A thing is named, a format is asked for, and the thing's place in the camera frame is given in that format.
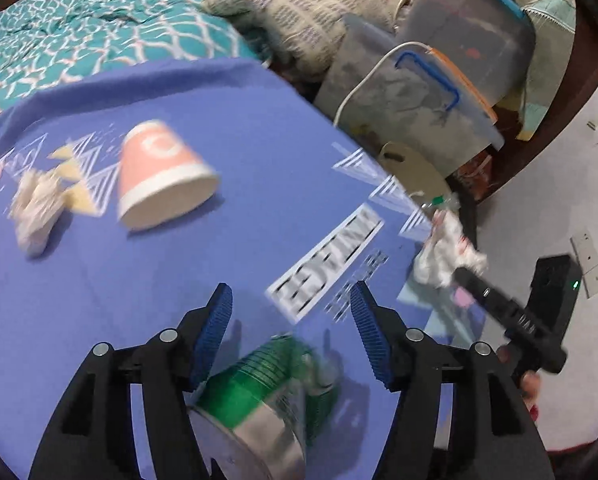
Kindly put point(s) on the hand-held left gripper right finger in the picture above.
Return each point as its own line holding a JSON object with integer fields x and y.
{"x": 371, "y": 340}

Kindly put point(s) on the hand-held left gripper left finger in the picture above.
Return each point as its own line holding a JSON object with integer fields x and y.
{"x": 211, "y": 340}

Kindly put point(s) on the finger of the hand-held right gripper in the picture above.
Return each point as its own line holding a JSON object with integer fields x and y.
{"x": 509, "y": 315}

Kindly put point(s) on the green metal can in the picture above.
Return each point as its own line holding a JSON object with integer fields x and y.
{"x": 259, "y": 410}

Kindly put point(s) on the white tissue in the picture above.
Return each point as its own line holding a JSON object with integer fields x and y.
{"x": 444, "y": 255}
{"x": 36, "y": 205}

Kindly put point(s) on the person's right hand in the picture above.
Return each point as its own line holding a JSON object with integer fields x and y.
{"x": 529, "y": 385}

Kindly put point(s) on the white socket plate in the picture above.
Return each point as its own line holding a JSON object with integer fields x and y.
{"x": 589, "y": 262}

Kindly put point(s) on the clear plastic bottle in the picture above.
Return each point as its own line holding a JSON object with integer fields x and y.
{"x": 441, "y": 205}

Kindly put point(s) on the red printed bag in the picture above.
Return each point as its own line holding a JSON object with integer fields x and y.
{"x": 474, "y": 175}

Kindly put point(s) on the beige wooden board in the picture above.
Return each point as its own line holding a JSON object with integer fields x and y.
{"x": 414, "y": 167}

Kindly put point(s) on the orange paper cup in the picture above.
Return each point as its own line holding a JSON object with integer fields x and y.
{"x": 159, "y": 170}

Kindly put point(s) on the blue printed tablecloth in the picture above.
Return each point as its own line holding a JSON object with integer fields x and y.
{"x": 279, "y": 160}

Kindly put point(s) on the orange-rim plastic storage box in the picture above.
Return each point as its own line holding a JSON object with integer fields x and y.
{"x": 404, "y": 110}

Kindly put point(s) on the pale green cloth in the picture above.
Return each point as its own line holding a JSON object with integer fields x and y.
{"x": 549, "y": 20}

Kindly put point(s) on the large blue-lid storage box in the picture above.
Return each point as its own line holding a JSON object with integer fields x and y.
{"x": 469, "y": 25}

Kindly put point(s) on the patterned grey pillow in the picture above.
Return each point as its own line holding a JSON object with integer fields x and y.
{"x": 299, "y": 15}

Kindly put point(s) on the teal patterned bedspread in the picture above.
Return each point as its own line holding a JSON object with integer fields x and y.
{"x": 79, "y": 25}

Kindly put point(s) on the dark wooden frame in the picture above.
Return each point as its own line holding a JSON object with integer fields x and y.
{"x": 569, "y": 125}

